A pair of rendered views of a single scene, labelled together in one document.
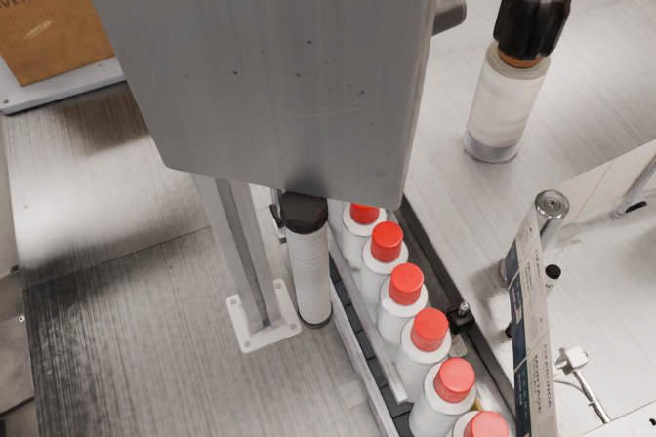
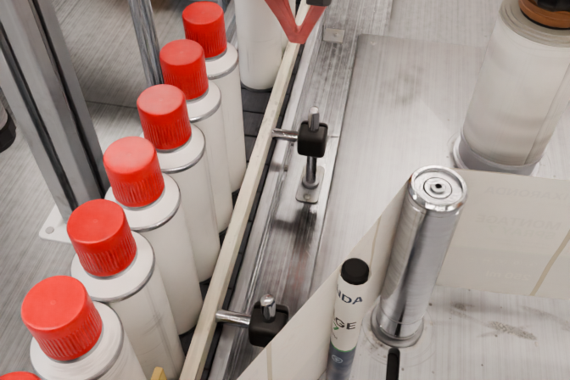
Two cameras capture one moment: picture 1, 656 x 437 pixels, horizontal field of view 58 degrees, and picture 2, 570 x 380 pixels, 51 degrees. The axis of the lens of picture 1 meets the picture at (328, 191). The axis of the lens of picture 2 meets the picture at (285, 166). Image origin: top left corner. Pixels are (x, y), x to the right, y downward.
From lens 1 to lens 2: 0.40 m
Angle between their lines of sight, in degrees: 20
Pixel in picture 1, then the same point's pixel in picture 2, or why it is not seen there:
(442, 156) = (416, 147)
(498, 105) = (495, 81)
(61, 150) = not seen: outside the picture
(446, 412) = (36, 366)
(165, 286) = not seen: hidden behind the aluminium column
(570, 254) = (505, 346)
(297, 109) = not seen: outside the picture
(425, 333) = (74, 226)
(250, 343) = (53, 231)
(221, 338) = (32, 210)
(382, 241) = (144, 103)
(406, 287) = (114, 163)
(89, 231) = not seen: hidden behind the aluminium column
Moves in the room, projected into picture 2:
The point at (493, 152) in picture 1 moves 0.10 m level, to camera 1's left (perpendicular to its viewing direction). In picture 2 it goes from (481, 166) to (391, 131)
